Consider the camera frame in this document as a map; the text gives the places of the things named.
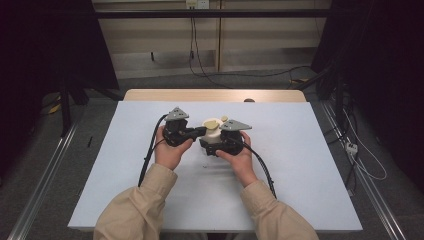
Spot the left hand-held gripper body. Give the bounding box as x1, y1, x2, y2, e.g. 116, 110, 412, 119
162, 106, 190, 148

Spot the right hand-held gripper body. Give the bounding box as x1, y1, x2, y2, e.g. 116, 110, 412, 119
205, 118, 253, 158

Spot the person's left hand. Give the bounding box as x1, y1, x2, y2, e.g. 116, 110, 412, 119
153, 125, 195, 172

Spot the person's right hand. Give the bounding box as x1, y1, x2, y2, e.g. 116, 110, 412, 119
215, 130, 260, 188

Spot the wooden table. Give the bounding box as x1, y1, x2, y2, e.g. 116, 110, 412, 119
123, 88, 307, 103

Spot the black horizontal bar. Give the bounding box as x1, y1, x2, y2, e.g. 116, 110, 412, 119
94, 9, 332, 20

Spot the white power strip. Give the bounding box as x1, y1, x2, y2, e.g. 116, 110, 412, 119
345, 141, 359, 156

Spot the yellow floor object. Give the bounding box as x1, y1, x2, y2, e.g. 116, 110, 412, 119
47, 96, 63, 115

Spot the black curtain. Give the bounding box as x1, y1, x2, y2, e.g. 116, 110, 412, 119
0, 0, 120, 178
310, 0, 424, 193

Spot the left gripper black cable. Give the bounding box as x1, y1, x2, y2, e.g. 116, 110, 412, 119
137, 113, 169, 188

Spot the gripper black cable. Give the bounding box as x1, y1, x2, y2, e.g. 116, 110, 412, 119
137, 113, 169, 188
242, 141, 278, 200

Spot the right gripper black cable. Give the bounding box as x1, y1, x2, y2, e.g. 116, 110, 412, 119
242, 141, 278, 200

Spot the black hanging cable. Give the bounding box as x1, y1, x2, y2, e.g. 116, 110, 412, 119
188, 16, 232, 90

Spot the black floor cable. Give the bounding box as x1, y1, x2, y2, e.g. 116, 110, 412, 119
229, 65, 313, 80

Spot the wooden vertical post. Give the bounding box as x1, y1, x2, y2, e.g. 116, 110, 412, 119
215, 0, 224, 73

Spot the white wall socket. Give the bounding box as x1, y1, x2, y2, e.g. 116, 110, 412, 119
185, 0, 211, 10

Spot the white cable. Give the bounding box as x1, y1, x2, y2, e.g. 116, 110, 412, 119
342, 109, 388, 182

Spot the aluminium floor rail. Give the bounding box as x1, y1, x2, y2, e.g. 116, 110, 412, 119
320, 101, 407, 240
7, 122, 80, 240

